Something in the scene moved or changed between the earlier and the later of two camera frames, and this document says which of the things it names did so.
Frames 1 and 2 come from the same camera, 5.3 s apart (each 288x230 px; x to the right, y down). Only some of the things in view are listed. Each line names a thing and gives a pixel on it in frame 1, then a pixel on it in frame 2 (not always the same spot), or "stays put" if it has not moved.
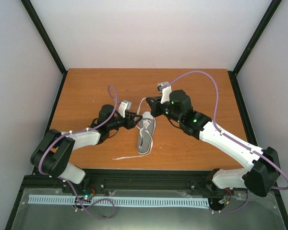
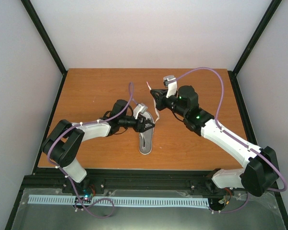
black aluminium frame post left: (47, 40) stays put
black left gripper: (130, 120) → (141, 128)
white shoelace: (149, 132) → (155, 105)
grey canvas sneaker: (147, 127) stays put
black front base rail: (128, 178) stays put
